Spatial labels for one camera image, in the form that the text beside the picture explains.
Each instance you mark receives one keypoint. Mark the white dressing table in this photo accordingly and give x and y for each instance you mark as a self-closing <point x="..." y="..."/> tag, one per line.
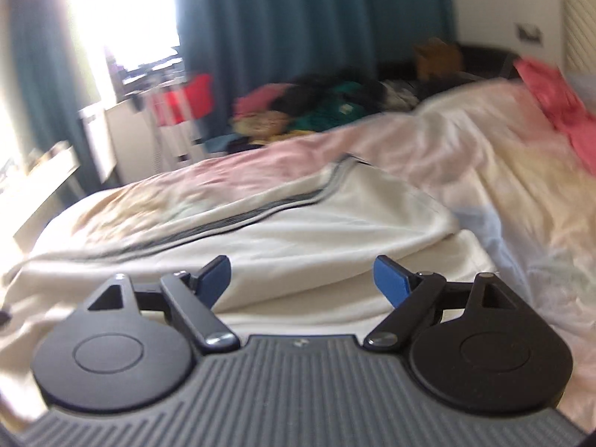
<point x="46" y="181"/>

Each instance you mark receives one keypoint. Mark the garment steamer stand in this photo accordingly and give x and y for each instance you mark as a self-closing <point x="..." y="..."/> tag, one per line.
<point x="170" y="142"/>

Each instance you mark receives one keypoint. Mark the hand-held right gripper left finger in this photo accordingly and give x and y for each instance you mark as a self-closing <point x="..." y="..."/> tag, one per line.
<point x="214" y="279"/>

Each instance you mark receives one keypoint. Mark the pink clothing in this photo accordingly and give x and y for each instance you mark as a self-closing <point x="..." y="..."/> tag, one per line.
<point x="256" y="100"/>

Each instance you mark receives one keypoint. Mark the red cloth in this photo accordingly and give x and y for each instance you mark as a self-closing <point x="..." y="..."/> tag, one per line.
<point x="191" y="98"/>

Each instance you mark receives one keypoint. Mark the blue clothing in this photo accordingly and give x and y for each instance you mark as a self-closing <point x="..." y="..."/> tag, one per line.
<point x="230" y="143"/>

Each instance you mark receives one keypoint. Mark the black headboard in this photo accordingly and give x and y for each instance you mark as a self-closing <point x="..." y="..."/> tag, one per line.
<point x="484" y="58"/>

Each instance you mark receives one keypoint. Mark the wall socket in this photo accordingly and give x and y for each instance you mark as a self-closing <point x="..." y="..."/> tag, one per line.
<point x="528" y="32"/>

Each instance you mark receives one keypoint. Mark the pink pillow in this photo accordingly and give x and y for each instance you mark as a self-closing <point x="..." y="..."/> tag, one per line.
<point x="558" y="98"/>

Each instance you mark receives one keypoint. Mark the white slatted wall panel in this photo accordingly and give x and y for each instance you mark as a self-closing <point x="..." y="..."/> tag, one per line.
<point x="579" y="28"/>

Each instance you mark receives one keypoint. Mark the brown paper bag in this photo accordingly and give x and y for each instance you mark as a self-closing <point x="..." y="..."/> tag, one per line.
<point x="437" y="58"/>

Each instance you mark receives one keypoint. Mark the pastel pink blanket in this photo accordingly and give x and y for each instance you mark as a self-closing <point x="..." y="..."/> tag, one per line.
<point x="489" y="158"/>

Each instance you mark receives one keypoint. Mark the black white patterned cloth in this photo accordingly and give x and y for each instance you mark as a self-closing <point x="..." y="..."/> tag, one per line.
<point x="400" y="95"/>

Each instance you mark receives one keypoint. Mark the blue curtain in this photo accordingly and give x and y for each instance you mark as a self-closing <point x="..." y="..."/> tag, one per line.
<point x="42" y="79"/>
<point x="302" y="18"/>

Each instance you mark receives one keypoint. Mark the black clothing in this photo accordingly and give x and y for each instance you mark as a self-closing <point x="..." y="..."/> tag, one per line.
<point x="307" y="88"/>

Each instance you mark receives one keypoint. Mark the window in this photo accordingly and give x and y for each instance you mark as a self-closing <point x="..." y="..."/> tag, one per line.
<point x="121" y="9"/>

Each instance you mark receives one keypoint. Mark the orange patterned cloth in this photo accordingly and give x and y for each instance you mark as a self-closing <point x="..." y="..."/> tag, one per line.
<point x="260" y="125"/>

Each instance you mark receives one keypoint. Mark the cream white garment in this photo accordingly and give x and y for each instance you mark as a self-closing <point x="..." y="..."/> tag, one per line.
<point x="326" y="223"/>

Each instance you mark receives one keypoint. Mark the green clothing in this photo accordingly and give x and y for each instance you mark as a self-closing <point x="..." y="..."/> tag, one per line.
<point x="326" y="111"/>

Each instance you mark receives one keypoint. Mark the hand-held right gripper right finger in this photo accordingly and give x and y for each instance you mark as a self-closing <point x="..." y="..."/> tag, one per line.
<point x="391" y="279"/>

